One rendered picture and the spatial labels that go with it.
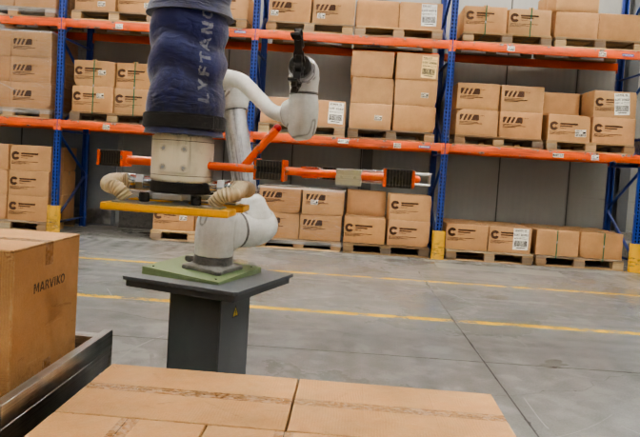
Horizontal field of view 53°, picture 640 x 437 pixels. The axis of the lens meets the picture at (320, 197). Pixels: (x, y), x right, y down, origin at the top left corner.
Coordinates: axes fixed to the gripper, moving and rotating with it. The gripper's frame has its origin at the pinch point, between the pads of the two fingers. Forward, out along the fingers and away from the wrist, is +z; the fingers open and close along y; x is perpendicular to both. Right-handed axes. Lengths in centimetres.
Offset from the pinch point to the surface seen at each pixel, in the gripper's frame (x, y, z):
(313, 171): -10.3, 34.5, 25.1
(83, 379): 58, 103, 9
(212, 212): 14, 46, 37
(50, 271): 65, 68, 20
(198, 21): 21.7, -2.8, 31.5
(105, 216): 390, 140, -804
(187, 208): 21, 46, 36
